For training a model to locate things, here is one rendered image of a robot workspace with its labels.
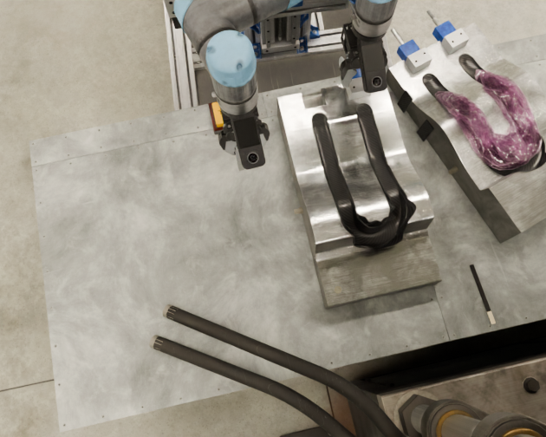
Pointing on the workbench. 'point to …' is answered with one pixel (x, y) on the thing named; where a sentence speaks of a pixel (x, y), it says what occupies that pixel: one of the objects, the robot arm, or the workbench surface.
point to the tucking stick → (482, 294)
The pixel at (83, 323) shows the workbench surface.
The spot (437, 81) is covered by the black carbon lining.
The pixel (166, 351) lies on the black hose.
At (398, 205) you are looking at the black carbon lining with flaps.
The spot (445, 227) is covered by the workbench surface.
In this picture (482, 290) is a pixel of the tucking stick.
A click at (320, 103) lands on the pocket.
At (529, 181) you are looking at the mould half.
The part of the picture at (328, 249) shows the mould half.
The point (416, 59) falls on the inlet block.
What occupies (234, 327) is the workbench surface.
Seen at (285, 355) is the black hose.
